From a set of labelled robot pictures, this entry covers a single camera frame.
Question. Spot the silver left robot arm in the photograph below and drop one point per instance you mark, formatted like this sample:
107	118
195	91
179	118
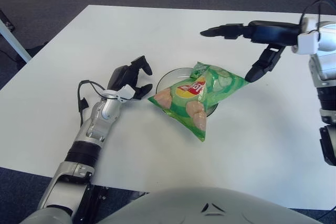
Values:
105	111

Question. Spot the white plate black rim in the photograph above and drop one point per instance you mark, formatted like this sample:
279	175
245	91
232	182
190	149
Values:
172	78

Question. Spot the white table leg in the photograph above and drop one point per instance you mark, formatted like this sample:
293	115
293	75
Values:
13	41

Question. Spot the black caster foot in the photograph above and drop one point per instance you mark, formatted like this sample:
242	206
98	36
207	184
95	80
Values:
7	22

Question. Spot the green snack chips bag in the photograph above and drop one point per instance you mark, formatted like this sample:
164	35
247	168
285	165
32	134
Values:
189	98

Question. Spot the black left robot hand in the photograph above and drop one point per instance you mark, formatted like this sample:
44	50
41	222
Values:
122	77

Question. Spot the grey robot torso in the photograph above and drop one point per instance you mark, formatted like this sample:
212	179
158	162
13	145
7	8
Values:
170	208

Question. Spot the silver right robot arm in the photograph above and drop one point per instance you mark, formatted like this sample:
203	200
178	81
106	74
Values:
325	72

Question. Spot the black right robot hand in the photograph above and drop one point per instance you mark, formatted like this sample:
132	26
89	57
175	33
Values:
273	33

